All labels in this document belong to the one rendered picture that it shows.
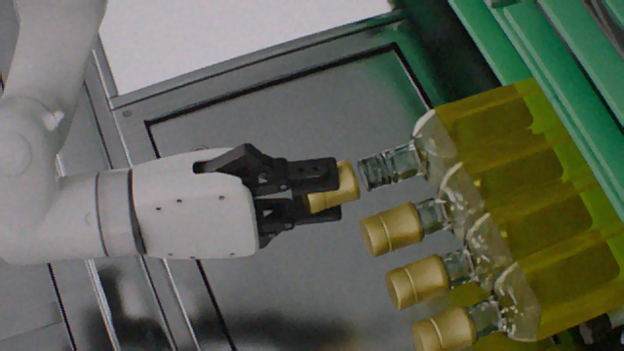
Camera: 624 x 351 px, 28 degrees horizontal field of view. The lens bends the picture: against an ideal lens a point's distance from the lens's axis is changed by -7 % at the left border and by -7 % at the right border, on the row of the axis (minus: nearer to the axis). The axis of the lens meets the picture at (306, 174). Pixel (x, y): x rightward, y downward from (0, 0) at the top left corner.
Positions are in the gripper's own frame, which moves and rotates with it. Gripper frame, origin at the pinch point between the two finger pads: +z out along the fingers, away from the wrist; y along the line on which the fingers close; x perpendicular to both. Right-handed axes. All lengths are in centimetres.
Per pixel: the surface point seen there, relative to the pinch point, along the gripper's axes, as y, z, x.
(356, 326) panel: -12.8, 2.4, -6.1
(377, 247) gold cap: 0.3, 4.4, -6.6
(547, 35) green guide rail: 5.9, 22.4, 9.9
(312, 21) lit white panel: -13.0, 2.3, 32.4
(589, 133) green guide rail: 6.1, 23.5, -1.8
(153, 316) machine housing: -13.1, -16.1, -2.7
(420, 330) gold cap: 1.9, 6.7, -15.9
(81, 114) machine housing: -13.5, -23.4, 23.6
